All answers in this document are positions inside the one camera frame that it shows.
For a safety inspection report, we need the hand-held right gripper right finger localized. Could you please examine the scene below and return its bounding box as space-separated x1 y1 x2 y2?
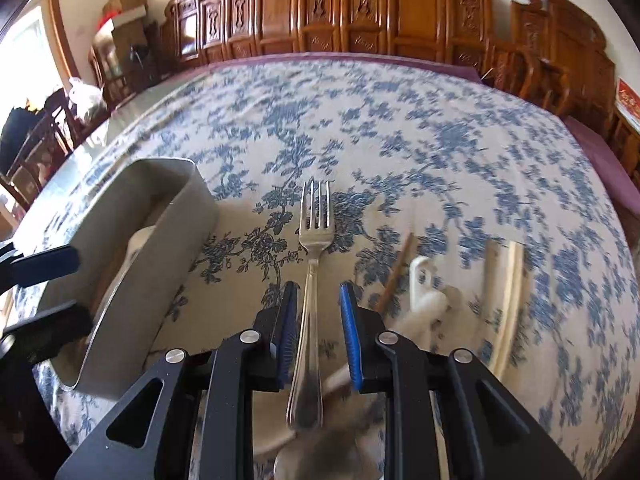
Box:
339 281 583 480

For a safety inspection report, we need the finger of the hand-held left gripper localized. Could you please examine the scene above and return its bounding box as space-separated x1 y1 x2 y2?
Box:
0 242 81 293
0 304 94 368

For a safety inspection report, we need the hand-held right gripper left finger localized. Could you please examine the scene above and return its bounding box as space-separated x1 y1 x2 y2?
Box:
54 281 301 480

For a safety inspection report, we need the brown wooden chopstick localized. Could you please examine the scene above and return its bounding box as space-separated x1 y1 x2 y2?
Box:
375 232 414 313

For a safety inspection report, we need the silver metal fork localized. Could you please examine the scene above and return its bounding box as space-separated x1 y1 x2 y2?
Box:
286 180 333 431

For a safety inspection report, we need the white spoon with hooked handle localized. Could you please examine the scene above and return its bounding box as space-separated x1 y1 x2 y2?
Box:
395 256 453 343

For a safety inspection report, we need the silver metal spoon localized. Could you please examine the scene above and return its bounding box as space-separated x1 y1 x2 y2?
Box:
274 425 362 480

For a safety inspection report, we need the grey metal tray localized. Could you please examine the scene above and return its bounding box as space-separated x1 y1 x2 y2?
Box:
12 157 221 393

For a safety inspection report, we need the light bamboo chopstick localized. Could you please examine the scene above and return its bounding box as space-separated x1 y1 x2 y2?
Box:
486 240 502 286
492 241 524 377

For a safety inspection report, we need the dark wooden chair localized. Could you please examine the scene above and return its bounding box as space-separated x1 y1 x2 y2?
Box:
0 87 96 211

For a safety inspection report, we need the white plastic bag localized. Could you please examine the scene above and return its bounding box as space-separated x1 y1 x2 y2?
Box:
67 76 109 124

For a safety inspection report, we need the glass display cabinet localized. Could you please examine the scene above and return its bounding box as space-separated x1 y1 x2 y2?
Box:
89 25 162 107

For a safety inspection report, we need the blue floral tablecloth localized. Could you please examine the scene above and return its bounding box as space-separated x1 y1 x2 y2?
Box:
12 57 640 480

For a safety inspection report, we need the cardboard box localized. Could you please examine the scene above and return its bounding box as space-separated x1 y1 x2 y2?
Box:
102 0 149 22
110 19 151 53

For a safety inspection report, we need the carved wooden cabinet with glass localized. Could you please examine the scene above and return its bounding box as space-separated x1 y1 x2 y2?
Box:
160 0 228 66

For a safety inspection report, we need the carved wooden armchair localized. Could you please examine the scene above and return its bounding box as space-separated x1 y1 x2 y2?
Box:
482 42 573 117

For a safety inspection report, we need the small carved wooden screen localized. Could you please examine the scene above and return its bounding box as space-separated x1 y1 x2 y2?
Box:
510 0 617 136

